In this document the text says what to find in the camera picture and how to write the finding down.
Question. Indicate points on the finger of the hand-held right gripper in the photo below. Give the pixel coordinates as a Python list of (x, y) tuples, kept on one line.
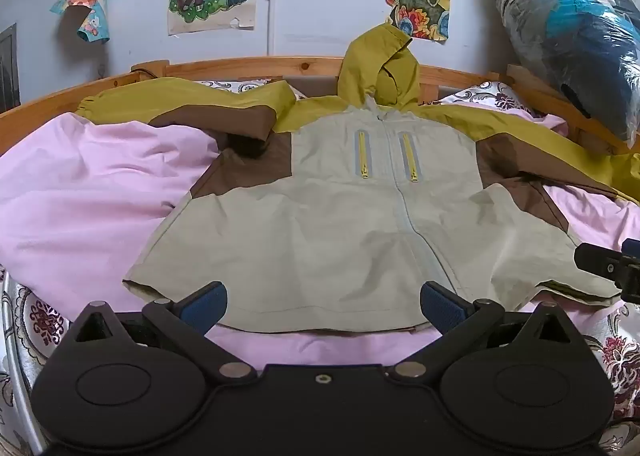
[(602, 263)]

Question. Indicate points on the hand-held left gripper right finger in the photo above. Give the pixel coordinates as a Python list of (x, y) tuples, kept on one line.
[(442, 308)]

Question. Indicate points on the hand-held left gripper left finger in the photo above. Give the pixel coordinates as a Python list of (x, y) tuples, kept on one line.
[(205, 308)]

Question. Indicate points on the green brown beige quilt cover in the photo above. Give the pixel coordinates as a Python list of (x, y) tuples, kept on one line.
[(325, 216)]

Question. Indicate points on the clear plastic bag of clothes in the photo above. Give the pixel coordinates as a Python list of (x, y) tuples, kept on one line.
[(575, 35)]

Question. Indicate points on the pink bed sheet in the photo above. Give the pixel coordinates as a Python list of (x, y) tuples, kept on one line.
[(75, 186)]

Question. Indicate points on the wooden bed frame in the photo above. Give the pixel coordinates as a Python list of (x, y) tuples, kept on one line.
[(225, 66)]

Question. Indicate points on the dark wall hatch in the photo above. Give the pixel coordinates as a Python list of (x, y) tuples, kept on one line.
[(7, 70)]

